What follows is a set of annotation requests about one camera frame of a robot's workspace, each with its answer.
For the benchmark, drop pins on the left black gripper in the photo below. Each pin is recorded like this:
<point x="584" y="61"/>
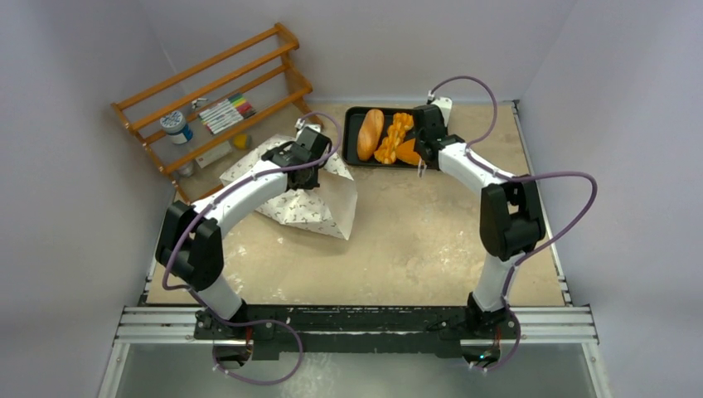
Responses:
<point x="312" y="183"/>

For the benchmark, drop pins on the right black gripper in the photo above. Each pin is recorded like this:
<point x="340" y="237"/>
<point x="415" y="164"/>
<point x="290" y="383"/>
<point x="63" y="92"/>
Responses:
<point x="424" y="152"/>

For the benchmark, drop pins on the round fake bread roll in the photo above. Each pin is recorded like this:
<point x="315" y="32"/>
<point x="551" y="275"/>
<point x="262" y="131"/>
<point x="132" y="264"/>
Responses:
<point x="406" y="153"/>

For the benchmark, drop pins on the braided fake bread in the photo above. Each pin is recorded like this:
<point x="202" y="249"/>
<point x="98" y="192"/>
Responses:
<point x="401" y="124"/>

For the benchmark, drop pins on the black plastic tray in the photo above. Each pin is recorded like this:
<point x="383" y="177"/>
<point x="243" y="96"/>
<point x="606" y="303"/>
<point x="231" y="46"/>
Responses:
<point x="354" y="118"/>

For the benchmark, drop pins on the long fake bread loaf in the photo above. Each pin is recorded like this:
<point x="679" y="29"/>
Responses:
<point x="369" y="134"/>

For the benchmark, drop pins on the patterned white paper bag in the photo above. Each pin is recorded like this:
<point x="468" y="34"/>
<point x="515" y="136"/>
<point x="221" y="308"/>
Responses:
<point x="328" y="209"/>

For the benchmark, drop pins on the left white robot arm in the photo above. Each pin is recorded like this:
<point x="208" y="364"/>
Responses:
<point x="190" y="242"/>

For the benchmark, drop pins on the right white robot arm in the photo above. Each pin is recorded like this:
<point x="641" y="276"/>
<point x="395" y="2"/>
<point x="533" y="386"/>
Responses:
<point x="511" y="220"/>

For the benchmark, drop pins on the yellow grey eraser block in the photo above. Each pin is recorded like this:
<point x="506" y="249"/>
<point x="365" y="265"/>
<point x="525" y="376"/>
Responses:
<point x="242" y="141"/>

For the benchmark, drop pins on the pack of coloured markers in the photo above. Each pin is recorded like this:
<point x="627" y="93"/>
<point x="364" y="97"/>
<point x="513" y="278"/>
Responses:
<point x="226" y="113"/>

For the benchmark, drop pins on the small white box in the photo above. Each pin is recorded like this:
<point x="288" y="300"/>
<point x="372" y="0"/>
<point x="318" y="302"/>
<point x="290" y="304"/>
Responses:
<point x="214" y="154"/>

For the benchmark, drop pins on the blue lid jar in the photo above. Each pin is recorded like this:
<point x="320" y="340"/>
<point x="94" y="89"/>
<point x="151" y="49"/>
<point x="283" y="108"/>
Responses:
<point x="176" y="127"/>

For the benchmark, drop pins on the orange wooden rack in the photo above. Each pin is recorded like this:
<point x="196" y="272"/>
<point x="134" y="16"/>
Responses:
<point x="242" y="80"/>

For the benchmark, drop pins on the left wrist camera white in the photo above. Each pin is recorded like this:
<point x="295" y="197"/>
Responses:
<point x="303" y="124"/>

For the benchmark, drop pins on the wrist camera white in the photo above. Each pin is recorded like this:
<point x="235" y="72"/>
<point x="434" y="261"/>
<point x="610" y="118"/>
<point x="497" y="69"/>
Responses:
<point x="442" y="104"/>
<point x="303" y="124"/>

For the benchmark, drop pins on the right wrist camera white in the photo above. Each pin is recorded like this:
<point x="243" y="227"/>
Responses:
<point x="442" y="104"/>

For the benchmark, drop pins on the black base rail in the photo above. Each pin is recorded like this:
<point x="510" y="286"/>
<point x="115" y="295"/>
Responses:
<point x="266" y="330"/>

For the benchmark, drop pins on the aluminium frame rail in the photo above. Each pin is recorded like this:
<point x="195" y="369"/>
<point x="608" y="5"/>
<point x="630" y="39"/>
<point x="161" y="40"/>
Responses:
<point x="538" y="325"/>

